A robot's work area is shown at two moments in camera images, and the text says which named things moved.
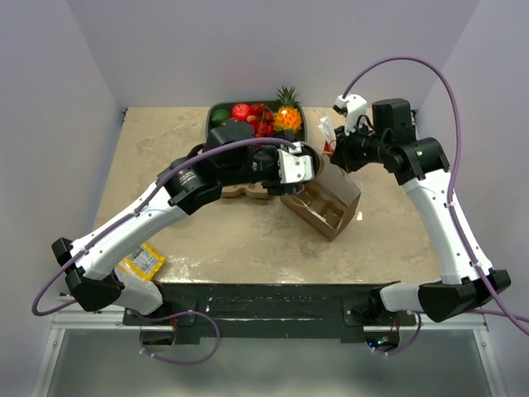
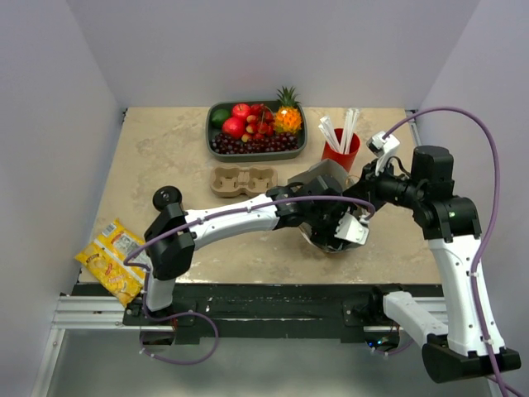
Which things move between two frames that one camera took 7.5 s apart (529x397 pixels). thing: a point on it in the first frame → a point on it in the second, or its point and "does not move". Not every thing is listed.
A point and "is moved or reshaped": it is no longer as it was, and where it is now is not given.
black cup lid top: [309, 150] is moved or reshaped
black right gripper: [343, 155] → [368, 185]
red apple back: [240, 112] does not move
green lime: [219, 117] does not move
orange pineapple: [288, 116] does not move
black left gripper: [274, 186] → [321, 236]
